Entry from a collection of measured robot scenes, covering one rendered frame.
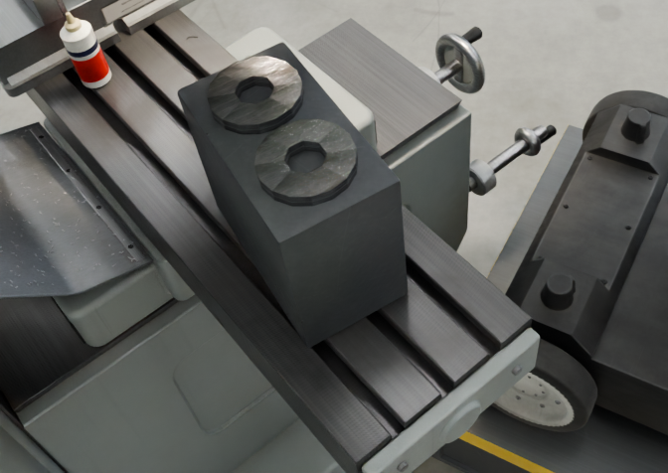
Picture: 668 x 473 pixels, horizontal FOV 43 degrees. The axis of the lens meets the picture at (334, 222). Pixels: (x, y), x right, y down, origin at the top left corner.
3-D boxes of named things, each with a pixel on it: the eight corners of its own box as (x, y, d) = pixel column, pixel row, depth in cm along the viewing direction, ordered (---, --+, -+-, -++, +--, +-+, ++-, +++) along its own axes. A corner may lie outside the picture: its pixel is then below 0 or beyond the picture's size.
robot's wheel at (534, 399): (589, 422, 133) (608, 364, 117) (578, 449, 130) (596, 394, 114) (471, 371, 140) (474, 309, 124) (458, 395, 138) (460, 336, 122)
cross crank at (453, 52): (454, 60, 158) (455, 10, 149) (500, 91, 152) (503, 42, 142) (390, 102, 153) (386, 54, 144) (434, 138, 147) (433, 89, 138)
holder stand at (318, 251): (308, 160, 100) (281, 28, 84) (410, 293, 87) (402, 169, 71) (217, 206, 97) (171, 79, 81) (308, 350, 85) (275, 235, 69)
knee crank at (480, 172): (540, 124, 158) (543, 101, 154) (565, 141, 155) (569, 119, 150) (454, 187, 152) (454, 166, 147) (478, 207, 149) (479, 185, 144)
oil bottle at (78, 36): (102, 63, 114) (74, -3, 105) (117, 78, 112) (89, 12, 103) (77, 78, 112) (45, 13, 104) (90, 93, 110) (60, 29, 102)
